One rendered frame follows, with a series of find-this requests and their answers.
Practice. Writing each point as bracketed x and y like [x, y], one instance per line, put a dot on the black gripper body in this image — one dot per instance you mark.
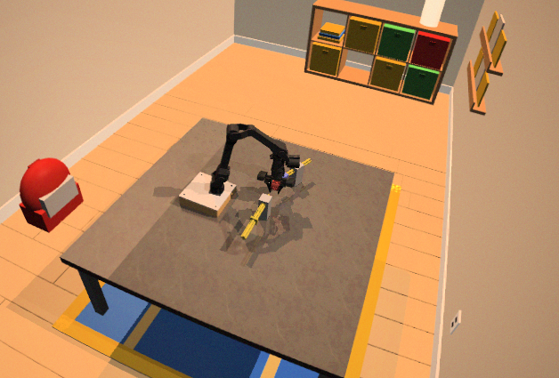
[276, 174]

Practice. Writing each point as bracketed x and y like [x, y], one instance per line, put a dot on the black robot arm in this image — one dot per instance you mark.
[278, 148]

